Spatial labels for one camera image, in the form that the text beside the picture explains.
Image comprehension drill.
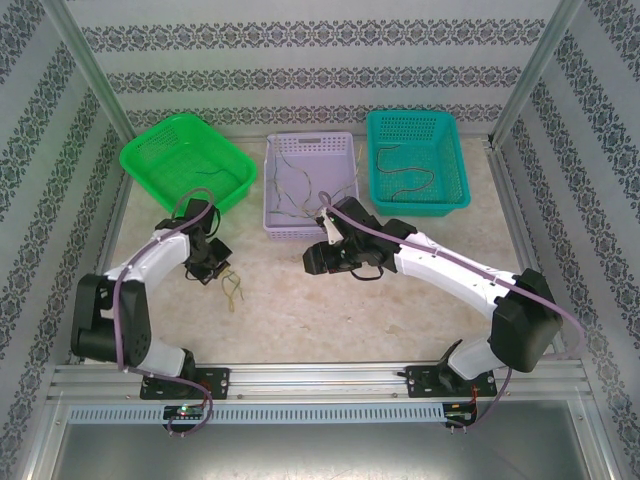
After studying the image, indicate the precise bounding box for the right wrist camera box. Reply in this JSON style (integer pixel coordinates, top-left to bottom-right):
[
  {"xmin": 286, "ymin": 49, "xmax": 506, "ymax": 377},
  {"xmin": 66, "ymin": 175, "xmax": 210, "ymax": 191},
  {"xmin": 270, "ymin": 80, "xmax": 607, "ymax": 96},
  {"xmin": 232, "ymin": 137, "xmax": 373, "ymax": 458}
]
[{"xmin": 319, "ymin": 212, "xmax": 344, "ymax": 247}]

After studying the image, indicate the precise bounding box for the aluminium side rail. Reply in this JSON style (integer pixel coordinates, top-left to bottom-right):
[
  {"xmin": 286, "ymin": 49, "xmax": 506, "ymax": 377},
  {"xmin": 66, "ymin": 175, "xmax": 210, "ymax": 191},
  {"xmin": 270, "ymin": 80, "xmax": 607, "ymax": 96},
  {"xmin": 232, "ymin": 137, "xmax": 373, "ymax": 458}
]
[
  {"xmin": 69, "ymin": 172, "xmax": 132, "ymax": 366},
  {"xmin": 482, "ymin": 137, "xmax": 571, "ymax": 361}
]

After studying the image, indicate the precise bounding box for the green plastic basket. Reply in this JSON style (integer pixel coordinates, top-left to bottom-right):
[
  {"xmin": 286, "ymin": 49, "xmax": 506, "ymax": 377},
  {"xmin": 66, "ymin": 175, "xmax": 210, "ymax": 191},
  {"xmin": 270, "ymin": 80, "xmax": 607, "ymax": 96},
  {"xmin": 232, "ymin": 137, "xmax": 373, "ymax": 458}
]
[{"xmin": 118, "ymin": 113, "xmax": 258, "ymax": 216}]

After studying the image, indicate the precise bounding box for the aluminium mounting rail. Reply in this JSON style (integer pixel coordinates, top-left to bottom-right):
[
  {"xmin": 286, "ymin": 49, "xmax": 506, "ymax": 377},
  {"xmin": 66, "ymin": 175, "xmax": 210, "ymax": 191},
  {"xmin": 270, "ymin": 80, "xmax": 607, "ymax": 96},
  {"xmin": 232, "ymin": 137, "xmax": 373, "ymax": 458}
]
[{"xmin": 49, "ymin": 362, "xmax": 586, "ymax": 401}]

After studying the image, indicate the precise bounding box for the red cable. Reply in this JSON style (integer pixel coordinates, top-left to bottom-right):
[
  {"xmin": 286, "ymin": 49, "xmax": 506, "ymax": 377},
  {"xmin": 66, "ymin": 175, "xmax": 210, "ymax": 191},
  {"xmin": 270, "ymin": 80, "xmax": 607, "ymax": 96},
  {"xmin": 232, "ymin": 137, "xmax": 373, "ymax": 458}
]
[{"xmin": 375, "ymin": 144, "xmax": 437, "ymax": 200}]

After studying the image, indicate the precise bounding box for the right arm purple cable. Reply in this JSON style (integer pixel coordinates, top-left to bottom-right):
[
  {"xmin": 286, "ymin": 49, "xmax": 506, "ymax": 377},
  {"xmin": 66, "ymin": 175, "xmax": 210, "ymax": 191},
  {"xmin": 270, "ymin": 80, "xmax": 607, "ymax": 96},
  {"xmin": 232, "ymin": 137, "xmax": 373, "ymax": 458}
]
[{"xmin": 317, "ymin": 189, "xmax": 585, "ymax": 432}]

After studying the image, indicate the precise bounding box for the aluminium frame post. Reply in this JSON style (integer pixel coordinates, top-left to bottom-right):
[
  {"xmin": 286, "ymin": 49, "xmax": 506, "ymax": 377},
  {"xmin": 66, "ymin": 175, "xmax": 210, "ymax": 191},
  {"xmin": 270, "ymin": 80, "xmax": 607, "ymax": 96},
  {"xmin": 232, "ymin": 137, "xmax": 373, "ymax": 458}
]
[
  {"xmin": 488, "ymin": 0, "xmax": 585, "ymax": 146},
  {"xmin": 42, "ymin": 0, "xmax": 137, "ymax": 144}
]

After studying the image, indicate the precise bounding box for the teal plastic basket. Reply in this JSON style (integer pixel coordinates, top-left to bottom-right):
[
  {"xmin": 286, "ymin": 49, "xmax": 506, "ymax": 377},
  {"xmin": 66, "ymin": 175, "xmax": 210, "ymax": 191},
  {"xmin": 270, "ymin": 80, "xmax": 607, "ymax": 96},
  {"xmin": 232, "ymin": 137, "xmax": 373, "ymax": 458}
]
[{"xmin": 365, "ymin": 109, "xmax": 472, "ymax": 219}]

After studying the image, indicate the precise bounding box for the white slotted cable duct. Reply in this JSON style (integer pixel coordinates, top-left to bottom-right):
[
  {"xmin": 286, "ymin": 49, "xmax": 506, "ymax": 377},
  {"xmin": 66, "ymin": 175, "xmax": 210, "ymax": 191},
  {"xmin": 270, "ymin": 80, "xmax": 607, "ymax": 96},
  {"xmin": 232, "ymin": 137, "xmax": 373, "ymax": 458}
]
[{"xmin": 67, "ymin": 403, "xmax": 447, "ymax": 425}]

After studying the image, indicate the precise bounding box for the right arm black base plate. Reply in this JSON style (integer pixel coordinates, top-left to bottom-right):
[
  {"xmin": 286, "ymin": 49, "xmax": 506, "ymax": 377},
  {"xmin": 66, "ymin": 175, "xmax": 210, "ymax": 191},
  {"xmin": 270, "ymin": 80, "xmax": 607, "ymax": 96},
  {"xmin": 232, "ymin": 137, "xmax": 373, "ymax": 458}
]
[{"xmin": 405, "ymin": 364, "xmax": 499, "ymax": 400}]

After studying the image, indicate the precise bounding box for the grey metal panel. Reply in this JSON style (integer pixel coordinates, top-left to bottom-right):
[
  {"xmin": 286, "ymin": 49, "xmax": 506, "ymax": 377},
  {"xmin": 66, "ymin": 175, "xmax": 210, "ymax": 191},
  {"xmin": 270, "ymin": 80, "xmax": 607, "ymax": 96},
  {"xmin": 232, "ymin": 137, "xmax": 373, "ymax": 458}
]
[{"xmin": 29, "ymin": 399, "xmax": 614, "ymax": 480}]

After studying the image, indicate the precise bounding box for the purple plastic basket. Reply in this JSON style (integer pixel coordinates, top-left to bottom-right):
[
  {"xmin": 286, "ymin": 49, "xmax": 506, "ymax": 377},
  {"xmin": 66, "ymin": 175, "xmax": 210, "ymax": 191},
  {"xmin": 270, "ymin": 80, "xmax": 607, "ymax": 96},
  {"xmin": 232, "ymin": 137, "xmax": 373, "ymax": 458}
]
[{"xmin": 262, "ymin": 131, "xmax": 362, "ymax": 243}]

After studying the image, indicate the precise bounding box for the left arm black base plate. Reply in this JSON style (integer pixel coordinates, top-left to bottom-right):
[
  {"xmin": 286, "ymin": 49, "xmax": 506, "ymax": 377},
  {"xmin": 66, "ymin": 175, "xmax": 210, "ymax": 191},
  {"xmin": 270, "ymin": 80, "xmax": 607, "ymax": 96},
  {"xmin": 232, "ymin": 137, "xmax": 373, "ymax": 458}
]
[{"xmin": 139, "ymin": 367, "xmax": 232, "ymax": 401}]

